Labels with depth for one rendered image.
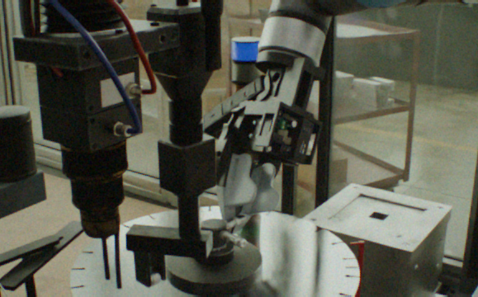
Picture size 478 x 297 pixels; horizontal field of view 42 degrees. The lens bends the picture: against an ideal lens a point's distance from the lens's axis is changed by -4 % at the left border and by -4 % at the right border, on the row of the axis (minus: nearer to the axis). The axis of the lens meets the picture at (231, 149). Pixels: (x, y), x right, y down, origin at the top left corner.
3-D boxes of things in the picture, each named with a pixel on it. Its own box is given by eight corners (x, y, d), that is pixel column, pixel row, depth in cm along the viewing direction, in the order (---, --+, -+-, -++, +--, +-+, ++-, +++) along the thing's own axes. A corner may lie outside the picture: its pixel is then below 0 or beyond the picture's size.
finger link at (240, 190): (234, 233, 70) (257, 152, 71) (203, 225, 74) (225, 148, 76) (255, 239, 71) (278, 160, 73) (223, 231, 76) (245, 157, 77)
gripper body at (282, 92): (263, 151, 69) (293, 47, 71) (215, 147, 76) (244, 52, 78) (311, 172, 74) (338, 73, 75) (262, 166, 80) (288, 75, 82)
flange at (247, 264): (148, 278, 71) (147, 258, 70) (191, 237, 81) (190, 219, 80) (241, 299, 67) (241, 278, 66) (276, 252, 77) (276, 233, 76)
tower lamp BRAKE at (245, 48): (243, 54, 99) (242, 35, 98) (267, 58, 97) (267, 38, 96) (225, 59, 96) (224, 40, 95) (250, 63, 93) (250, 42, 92)
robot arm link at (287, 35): (253, 20, 78) (299, 46, 83) (243, 54, 78) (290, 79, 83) (295, 13, 72) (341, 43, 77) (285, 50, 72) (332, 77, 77)
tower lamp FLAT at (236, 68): (243, 75, 100) (243, 56, 99) (267, 78, 98) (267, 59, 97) (225, 80, 97) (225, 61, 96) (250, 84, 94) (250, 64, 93)
